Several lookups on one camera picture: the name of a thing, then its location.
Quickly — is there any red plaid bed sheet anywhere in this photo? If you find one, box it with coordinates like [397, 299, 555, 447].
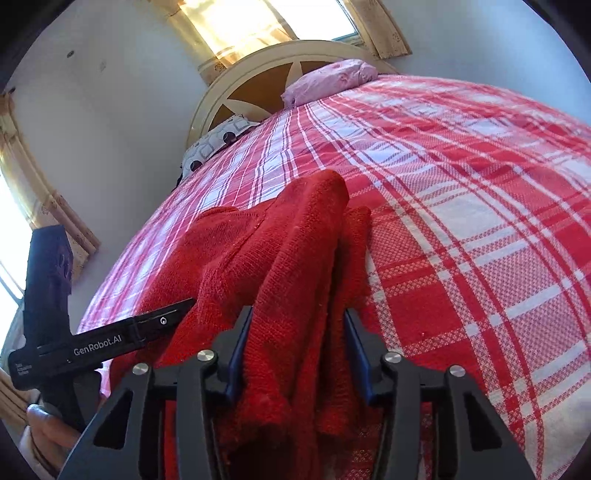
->
[76, 75, 591, 480]

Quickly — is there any pink pillow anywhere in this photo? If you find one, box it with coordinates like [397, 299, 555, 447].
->
[281, 58, 380, 108]

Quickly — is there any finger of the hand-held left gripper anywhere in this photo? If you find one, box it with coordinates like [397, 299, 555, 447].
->
[131, 297, 197, 346]

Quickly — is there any red knit garment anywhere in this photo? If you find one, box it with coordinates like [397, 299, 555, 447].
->
[108, 169, 440, 480]

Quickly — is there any white patterned pillow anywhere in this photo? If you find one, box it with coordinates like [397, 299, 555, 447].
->
[181, 115, 262, 180]

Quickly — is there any cream wooden headboard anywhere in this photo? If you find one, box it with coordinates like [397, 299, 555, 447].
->
[187, 40, 399, 149]

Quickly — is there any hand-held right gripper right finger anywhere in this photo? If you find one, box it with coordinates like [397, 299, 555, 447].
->
[344, 308, 528, 480]

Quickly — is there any sheer yellow curtain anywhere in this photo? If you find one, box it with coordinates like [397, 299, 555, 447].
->
[167, 0, 297, 71]

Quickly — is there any beige side window curtain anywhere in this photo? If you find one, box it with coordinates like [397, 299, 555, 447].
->
[0, 93, 101, 267]

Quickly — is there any window behind headboard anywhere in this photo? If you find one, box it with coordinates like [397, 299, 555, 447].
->
[267, 0, 362, 46]

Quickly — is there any side window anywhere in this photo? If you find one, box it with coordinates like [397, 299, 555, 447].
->
[0, 171, 34, 303]

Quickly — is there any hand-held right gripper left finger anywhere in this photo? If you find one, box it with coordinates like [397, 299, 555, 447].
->
[60, 306, 254, 480]

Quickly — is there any beige patterned curtain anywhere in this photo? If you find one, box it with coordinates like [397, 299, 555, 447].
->
[345, 0, 413, 60]

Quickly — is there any person's left hand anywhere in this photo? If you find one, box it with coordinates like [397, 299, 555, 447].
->
[18, 401, 89, 478]

